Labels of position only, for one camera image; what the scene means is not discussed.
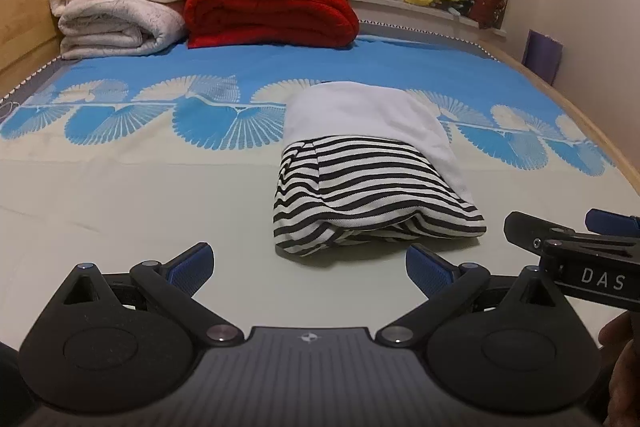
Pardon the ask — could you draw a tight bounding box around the white and striped small garment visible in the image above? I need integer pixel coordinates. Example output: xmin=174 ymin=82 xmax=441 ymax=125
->
xmin=272 ymin=81 xmax=487 ymax=258

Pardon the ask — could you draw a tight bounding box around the red folded blanket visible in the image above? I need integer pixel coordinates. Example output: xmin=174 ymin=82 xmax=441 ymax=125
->
xmin=182 ymin=0 xmax=361 ymax=50

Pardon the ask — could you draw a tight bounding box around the white window sill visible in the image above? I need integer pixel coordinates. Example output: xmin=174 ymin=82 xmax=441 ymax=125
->
xmin=344 ymin=0 xmax=510 ymax=38

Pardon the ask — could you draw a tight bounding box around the person's right hand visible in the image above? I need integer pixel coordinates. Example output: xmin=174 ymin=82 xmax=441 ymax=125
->
xmin=599 ymin=311 xmax=640 ymax=427

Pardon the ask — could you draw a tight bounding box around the purple box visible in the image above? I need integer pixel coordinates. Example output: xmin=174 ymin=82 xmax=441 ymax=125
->
xmin=522 ymin=29 xmax=564 ymax=86

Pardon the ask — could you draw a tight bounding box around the cream folded blanket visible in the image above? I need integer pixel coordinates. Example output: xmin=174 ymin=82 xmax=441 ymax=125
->
xmin=49 ymin=0 xmax=197 ymax=60

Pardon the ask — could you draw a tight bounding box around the blue fan print bedsheet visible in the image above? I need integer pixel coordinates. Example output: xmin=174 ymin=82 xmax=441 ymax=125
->
xmin=0 ymin=34 xmax=640 ymax=358

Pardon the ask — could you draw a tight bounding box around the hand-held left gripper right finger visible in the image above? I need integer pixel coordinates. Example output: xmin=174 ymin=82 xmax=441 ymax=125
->
xmin=376 ymin=244 xmax=557 ymax=347

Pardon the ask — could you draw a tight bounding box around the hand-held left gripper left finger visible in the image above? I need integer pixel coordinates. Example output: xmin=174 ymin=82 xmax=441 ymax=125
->
xmin=64 ymin=243 xmax=244 ymax=347

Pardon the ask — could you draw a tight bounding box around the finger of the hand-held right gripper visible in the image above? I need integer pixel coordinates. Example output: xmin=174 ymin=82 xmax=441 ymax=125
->
xmin=504 ymin=212 xmax=640 ymax=258
xmin=585 ymin=208 xmax=640 ymax=234

